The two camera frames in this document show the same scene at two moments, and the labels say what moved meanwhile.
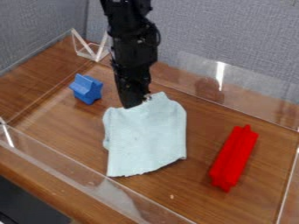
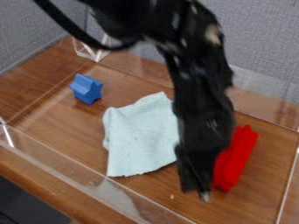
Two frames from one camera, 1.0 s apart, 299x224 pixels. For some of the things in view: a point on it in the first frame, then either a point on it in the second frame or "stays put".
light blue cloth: [144, 136] stays put
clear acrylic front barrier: [107, 192] stays put
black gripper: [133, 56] to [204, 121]
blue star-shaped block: [87, 88] stays put
